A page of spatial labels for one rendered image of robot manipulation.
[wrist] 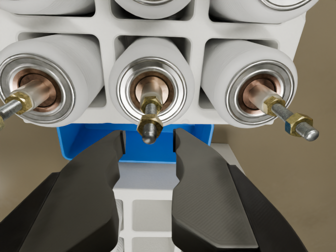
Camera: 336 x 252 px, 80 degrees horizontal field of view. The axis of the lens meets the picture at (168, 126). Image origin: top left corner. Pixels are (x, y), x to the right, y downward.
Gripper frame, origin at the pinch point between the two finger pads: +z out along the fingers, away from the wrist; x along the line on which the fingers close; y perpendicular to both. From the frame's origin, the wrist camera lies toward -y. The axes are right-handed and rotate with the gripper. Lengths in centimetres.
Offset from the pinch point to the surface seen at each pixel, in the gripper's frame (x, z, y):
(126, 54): -2.4, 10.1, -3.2
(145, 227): -3.4, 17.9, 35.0
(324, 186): 54, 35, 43
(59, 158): -27, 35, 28
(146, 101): -0.4, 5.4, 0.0
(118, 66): -3.2, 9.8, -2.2
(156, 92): 0.5, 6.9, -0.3
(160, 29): 1.2, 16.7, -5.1
